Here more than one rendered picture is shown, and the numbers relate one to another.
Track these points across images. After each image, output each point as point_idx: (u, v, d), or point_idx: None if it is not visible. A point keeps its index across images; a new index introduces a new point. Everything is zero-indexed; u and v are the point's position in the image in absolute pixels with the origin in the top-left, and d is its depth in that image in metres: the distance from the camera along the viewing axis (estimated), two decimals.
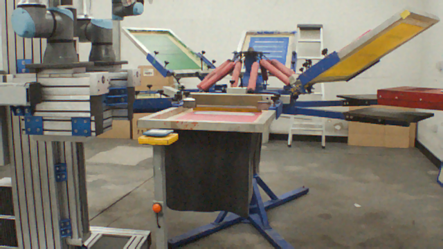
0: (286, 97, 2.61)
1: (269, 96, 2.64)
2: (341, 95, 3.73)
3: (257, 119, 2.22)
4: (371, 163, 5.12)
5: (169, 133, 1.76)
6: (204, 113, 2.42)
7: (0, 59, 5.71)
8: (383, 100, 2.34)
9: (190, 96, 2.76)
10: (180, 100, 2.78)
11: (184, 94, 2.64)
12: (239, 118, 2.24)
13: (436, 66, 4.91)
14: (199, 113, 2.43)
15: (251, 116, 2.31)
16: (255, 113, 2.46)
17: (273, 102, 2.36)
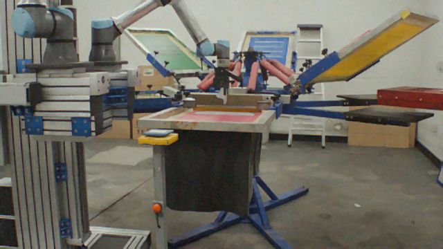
0: (286, 97, 2.61)
1: (269, 96, 2.64)
2: (341, 95, 3.73)
3: (257, 119, 2.22)
4: (371, 163, 5.12)
5: (169, 133, 1.76)
6: (204, 113, 2.42)
7: (0, 59, 5.71)
8: (383, 100, 2.34)
9: (190, 96, 2.76)
10: (180, 100, 2.78)
11: (184, 94, 2.64)
12: (239, 118, 2.24)
13: (436, 66, 4.91)
14: (199, 113, 2.43)
15: (251, 116, 2.31)
16: (255, 113, 2.46)
17: (273, 102, 2.36)
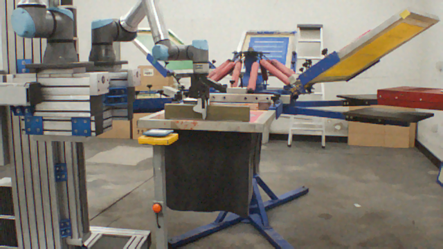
0: (286, 97, 2.61)
1: (269, 96, 2.64)
2: (341, 95, 3.73)
3: (257, 120, 2.22)
4: (371, 163, 5.12)
5: (169, 133, 1.76)
6: None
7: (0, 59, 5.71)
8: (383, 100, 2.34)
9: None
10: (180, 100, 2.78)
11: (184, 94, 2.64)
12: None
13: (436, 66, 4.91)
14: None
15: (251, 117, 2.31)
16: (255, 113, 2.46)
17: (273, 102, 2.36)
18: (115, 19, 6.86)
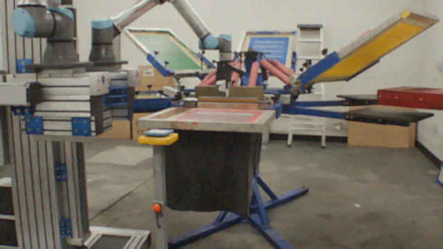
0: (286, 97, 2.61)
1: (269, 96, 2.64)
2: (341, 95, 3.73)
3: (257, 119, 2.22)
4: (371, 163, 5.12)
5: (169, 133, 1.76)
6: (204, 113, 2.42)
7: (0, 59, 5.71)
8: (383, 100, 2.34)
9: (190, 96, 2.76)
10: (180, 100, 2.78)
11: (184, 94, 2.64)
12: None
13: (436, 66, 4.91)
14: (199, 113, 2.43)
15: (251, 116, 2.31)
16: (255, 113, 2.46)
17: (273, 102, 2.36)
18: None
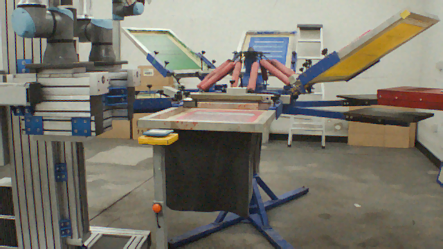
0: (286, 97, 2.61)
1: (269, 96, 2.64)
2: (341, 95, 3.73)
3: (257, 119, 2.22)
4: (371, 163, 5.12)
5: (169, 133, 1.76)
6: (204, 113, 2.42)
7: (0, 59, 5.71)
8: (383, 100, 2.34)
9: (190, 96, 2.76)
10: (180, 100, 2.78)
11: (184, 94, 2.64)
12: None
13: (436, 66, 4.91)
14: (199, 113, 2.43)
15: (251, 116, 2.31)
16: (255, 113, 2.46)
17: (273, 102, 2.36)
18: None
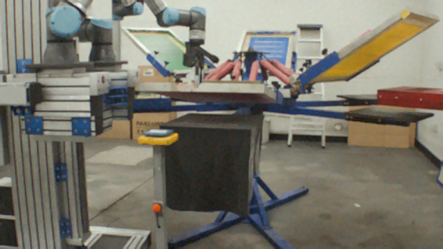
0: (286, 90, 2.61)
1: None
2: (341, 95, 3.73)
3: None
4: (371, 163, 5.12)
5: (169, 133, 1.76)
6: None
7: (0, 59, 5.71)
8: (383, 100, 2.34)
9: None
10: None
11: None
12: None
13: (436, 66, 4.91)
14: None
15: None
16: (255, 100, 2.45)
17: (274, 86, 2.36)
18: None
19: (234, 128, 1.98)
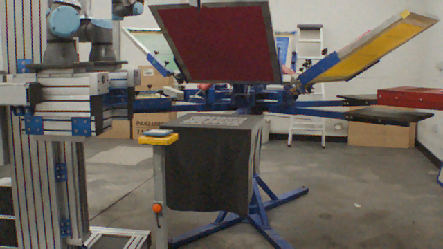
0: (286, 75, 2.64)
1: None
2: (341, 95, 3.73)
3: None
4: (371, 163, 5.12)
5: (169, 133, 1.76)
6: None
7: (0, 59, 5.71)
8: (383, 100, 2.34)
9: None
10: (181, 79, 2.79)
11: None
12: None
13: (436, 66, 4.91)
14: None
15: (253, 54, 2.32)
16: (256, 68, 2.46)
17: None
18: None
19: (234, 128, 1.98)
